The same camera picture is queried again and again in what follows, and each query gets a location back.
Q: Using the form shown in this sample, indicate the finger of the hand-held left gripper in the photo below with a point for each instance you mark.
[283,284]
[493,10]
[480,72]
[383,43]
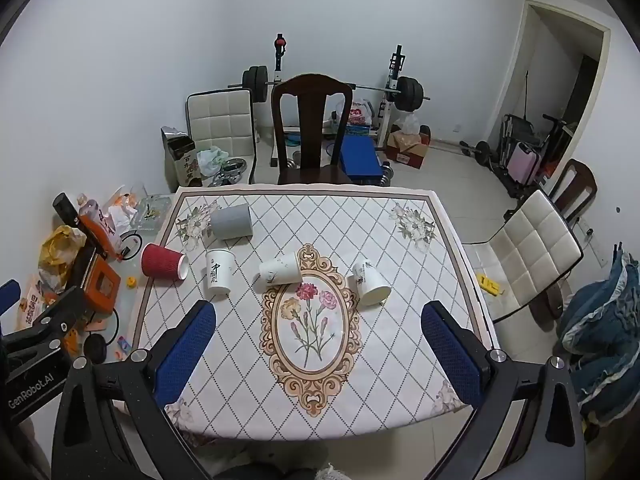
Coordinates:
[7,292]
[50,315]

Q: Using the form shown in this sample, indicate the red ribbed paper cup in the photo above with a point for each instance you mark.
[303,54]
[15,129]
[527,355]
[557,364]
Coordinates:
[161,261]

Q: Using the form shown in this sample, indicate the pink suitcase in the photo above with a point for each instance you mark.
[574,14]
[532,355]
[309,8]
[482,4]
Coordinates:
[524,162]

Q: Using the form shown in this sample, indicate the white padded chair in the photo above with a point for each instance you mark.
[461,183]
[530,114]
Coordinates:
[530,250]
[220,120]

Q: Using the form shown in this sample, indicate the blue bench pad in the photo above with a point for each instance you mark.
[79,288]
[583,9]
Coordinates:
[361,157]

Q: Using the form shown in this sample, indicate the floral printed tablecloth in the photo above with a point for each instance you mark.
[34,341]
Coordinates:
[380,340]

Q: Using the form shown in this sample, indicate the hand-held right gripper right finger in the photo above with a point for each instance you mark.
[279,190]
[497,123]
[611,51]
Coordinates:
[452,352]

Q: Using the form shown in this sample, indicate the grey cup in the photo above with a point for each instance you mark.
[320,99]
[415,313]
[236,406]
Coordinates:
[231,222]

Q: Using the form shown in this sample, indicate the white cup with black print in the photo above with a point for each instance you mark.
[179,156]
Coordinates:
[219,272]

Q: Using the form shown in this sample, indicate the metal plates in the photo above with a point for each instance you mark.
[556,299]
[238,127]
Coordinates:
[230,170]

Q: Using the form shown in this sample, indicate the black dumbbell bar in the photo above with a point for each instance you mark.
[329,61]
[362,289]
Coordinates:
[482,151]

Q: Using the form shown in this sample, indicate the black round object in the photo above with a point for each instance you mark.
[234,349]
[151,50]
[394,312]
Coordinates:
[95,347]

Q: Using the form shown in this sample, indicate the orange printed packet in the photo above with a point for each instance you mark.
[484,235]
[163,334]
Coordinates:
[32,305]

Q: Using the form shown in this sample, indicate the cardboard box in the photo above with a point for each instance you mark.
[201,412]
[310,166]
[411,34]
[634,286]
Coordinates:
[410,152]

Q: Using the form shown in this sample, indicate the red and white plastic bag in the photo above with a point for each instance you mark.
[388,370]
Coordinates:
[356,112]

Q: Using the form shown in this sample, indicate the black barbell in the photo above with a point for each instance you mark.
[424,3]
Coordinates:
[410,92]

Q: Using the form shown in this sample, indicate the pale green plastic bag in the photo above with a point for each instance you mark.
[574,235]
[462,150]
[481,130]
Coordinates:
[211,159]

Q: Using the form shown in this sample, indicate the brown wooden chair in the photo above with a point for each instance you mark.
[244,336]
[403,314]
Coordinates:
[580,180]

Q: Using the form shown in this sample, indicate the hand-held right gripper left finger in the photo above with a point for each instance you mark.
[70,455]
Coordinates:
[182,355]

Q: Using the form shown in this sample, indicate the black folded stroller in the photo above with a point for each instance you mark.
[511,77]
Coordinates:
[512,130]

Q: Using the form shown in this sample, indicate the orange box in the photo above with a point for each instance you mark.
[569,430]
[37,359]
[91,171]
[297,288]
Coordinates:
[102,285]

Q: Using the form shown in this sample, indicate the clear glass tray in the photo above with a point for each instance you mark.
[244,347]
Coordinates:
[150,212]

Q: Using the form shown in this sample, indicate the yellow plastic bag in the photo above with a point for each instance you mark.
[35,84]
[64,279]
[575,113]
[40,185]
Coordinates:
[57,255]

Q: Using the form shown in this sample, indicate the dark wooden chair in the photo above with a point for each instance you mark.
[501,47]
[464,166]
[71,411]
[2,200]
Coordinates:
[311,125]

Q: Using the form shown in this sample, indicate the brown printed carton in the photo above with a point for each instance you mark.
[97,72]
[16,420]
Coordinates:
[182,162]

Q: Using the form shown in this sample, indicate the small yellow object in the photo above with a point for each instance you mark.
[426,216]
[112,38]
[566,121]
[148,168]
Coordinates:
[489,285]

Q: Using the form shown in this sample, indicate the small yellow toy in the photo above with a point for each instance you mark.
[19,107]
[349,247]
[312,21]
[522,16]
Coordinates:
[131,282]

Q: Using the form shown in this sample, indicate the white cup with floral print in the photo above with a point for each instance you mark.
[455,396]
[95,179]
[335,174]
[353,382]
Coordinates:
[371,285]

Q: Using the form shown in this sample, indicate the orange and black tool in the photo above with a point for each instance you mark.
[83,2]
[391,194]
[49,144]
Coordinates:
[92,230]

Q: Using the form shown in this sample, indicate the white cup with twig print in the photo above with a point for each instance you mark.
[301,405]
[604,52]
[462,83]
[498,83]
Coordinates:
[280,270]

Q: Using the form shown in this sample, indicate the blue denim clothing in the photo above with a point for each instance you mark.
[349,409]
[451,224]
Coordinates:
[605,320]

